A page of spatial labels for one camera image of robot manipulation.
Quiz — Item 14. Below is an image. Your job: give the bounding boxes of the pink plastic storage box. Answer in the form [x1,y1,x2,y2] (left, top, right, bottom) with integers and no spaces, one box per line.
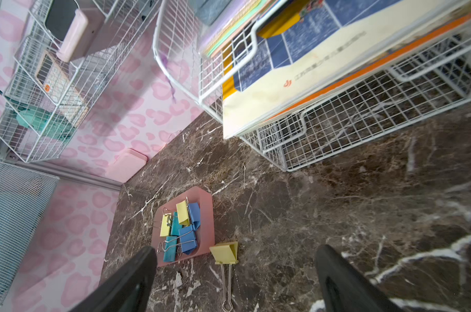
[151,187,215,267]

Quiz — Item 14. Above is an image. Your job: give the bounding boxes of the teal binder clip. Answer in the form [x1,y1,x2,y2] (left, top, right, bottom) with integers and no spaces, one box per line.
[163,236,178,263]
[170,212,183,237]

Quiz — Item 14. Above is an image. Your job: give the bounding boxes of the pink box lid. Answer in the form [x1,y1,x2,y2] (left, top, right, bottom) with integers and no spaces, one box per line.
[105,149,148,183]

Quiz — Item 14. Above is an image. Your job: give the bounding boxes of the blue binder clip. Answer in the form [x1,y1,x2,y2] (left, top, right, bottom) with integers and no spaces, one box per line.
[160,225,198,254]
[188,203,201,231]

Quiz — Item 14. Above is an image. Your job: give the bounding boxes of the white wire wall shelf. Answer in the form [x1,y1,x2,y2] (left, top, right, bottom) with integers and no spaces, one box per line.
[0,1,161,163]

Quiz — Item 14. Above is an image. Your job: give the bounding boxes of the pink white small device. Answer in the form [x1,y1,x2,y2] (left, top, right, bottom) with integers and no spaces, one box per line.
[44,0,115,63]

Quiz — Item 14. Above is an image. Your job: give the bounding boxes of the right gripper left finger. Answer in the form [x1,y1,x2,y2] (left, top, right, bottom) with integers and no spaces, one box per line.
[72,246,158,311]

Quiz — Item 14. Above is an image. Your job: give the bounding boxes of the cream book lower tray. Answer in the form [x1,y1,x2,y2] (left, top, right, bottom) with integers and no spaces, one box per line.
[223,1,471,139]

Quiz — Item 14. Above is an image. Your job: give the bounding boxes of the stack of coloured papers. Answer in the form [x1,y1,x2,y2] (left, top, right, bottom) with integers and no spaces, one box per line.
[194,0,326,59]

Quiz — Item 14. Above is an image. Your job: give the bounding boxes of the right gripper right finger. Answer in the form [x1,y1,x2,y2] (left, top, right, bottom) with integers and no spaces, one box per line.
[314,244,402,312]

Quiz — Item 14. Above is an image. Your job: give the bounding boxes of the large yellow binder clip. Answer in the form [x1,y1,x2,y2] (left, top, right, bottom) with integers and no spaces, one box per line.
[210,241,238,311]

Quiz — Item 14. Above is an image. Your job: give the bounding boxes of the white wire desk organizer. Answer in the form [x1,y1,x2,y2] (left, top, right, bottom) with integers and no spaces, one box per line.
[152,1,471,172]

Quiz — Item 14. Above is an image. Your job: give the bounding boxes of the white calculator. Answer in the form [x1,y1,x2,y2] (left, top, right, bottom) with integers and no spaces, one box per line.
[35,51,89,127]

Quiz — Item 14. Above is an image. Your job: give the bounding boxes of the green desk lamp gadget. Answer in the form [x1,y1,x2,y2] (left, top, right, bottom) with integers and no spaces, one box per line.
[0,78,87,142]

